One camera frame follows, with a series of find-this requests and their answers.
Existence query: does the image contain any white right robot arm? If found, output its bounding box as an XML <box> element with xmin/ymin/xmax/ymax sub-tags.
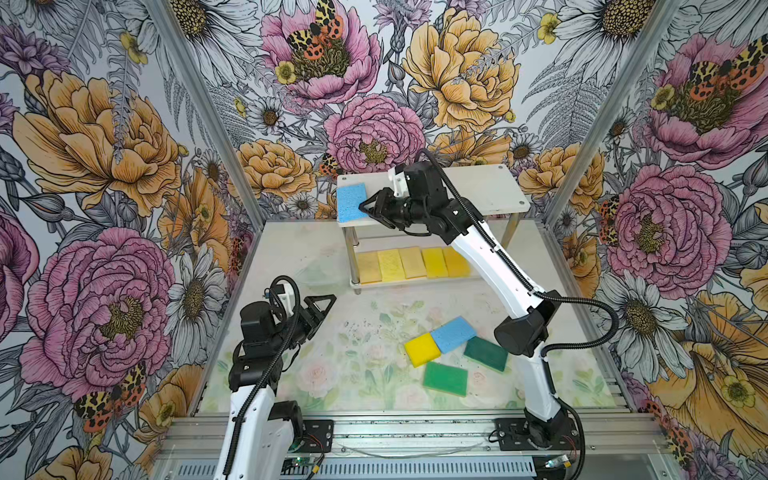
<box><xmin>358</xmin><ymin>162</ymin><xmax>571</xmax><ymax>449</ymax></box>

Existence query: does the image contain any dark green sponge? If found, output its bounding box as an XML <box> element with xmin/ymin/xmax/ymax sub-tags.
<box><xmin>464</xmin><ymin>337</ymin><xmax>508</xmax><ymax>373</ymax></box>

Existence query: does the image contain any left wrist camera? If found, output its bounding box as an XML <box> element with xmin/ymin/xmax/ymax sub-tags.
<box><xmin>278</xmin><ymin>280</ymin><xmax>300</xmax><ymax>319</ymax></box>

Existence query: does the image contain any tan beige sponge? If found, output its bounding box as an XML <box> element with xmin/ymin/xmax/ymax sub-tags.
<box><xmin>356</xmin><ymin>252</ymin><xmax>382</xmax><ymax>284</ymax></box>

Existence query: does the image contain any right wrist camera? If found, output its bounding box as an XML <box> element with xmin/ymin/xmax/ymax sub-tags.
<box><xmin>387</xmin><ymin>165</ymin><xmax>409</xmax><ymax>198</ymax></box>

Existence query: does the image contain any bright yellow sponge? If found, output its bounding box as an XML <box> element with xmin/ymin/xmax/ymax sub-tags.
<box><xmin>404</xmin><ymin>333</ymin><xmax>441</xmax><ymax>368</ymax></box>

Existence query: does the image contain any small blue sponge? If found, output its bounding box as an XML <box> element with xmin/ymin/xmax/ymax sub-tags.
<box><xmin>337</xmin><ymin>183</ymin><xmax>368</xmax><ymax>223</ymax></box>

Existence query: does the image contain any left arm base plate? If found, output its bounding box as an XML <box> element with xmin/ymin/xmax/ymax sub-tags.
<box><xmin>293</xmin><ymin>419</ymin><xmax>335</xmax><ymax>454</ymax></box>

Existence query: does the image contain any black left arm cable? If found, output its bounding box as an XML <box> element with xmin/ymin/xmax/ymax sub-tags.
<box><xmin>221</xmin><ymin>274</ymin><xmax>302</xmax><ymax>478</ymax></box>

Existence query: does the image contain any green circuit board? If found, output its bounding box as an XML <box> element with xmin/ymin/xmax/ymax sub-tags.
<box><xmin>281</xmin><ymin>456</ymin><xmax>318</xmax><ymax>470</ymax></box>

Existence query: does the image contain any white vented cable duct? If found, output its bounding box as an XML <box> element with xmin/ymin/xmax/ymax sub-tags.
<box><xmin>283</xmin><ymin>456</ymin><xmax>537</xmax><ymax>479</ymax></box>

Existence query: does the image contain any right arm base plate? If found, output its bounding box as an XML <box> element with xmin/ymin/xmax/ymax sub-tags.
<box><xmin>488</xmin><ymin>417</ymin><xmax>582</xmax><ymax>452</ymax></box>

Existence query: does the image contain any pale yellow porous sponge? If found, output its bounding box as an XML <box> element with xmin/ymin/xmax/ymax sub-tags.
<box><xmin>377</xmin><ymin>249</ymin><xmax>406</xmax><ymax>283</ymax></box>

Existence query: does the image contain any black corrugated right cable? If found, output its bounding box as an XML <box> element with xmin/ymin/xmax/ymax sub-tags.
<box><xmin>413</xmin><ymin>148</ymin><xmax>620</xmax><ymax>480</ymax></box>

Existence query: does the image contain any white two-tier shelf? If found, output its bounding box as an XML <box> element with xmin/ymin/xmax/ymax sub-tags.
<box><xmin>355</xmin><ymin>162</ymin><xmax>539</xmax><ymax>310</ymax></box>

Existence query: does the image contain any aluminium front rail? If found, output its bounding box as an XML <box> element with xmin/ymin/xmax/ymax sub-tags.
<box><xmin>157</xmin><ymin>409</ymin><xmax>669</xmax><ymax>460</ymax></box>

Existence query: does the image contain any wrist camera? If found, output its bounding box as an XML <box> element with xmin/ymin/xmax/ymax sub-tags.
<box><xmin>278</xmin><ymin>280</ymin><xmax>300</xmax><ymax>319</ymax></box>
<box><xmin>387</xmin><ymin>165</ymin><xmax>409</xmax><ymax>198</ymax></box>

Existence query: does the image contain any light blue sponge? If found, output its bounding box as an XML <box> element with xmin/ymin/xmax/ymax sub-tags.
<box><xmin>431</xmin><ymin>317</ymin><xmax>476</xmax><ymax>354</ymax></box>

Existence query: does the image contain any yellow sponge green underside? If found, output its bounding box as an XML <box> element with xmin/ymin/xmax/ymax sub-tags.
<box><xmin>421</xmin><ymin>247</ymin><xmax>449</xmax><ymax>279</ymax></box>

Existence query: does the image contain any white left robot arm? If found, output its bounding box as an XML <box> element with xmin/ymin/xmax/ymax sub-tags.
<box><xmin>213</xmin><ymin>293</ymin><xmax>336</xmax><ymax>479</ymax></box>

